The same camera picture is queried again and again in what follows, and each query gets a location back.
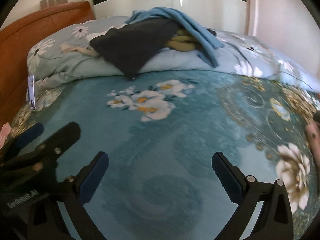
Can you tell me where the light blue garment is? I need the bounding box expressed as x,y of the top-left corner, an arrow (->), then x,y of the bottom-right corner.
124,7 -> 224,68

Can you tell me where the small card tag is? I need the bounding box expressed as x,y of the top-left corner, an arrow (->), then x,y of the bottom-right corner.
26,75 -> 36,111

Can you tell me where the light blue floral quilt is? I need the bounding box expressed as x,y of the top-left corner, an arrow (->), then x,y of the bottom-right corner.
27,16 -> 319,93

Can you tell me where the orange wooden headboard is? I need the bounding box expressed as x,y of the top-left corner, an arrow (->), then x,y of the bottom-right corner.
1,1 -> 95,125

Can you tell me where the pink fleece folded garment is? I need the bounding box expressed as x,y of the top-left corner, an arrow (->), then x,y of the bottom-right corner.
305,121 -> 320,165

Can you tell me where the teal floral bed blanket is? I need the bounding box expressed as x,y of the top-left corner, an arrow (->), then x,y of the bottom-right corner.
11,70 -> 319,239

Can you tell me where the grey folded garment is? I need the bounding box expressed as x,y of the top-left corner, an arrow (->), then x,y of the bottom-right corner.
313,111 -> 320,124

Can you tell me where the dark navy garment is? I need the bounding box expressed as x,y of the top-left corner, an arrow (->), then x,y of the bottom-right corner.
89,18 -> 180,79

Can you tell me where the olive yellow garment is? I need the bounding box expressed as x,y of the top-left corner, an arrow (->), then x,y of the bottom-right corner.
165,29 -> 201,52

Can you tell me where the wall switch panel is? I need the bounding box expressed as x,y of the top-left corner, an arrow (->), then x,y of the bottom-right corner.
40,0 -> 68,9

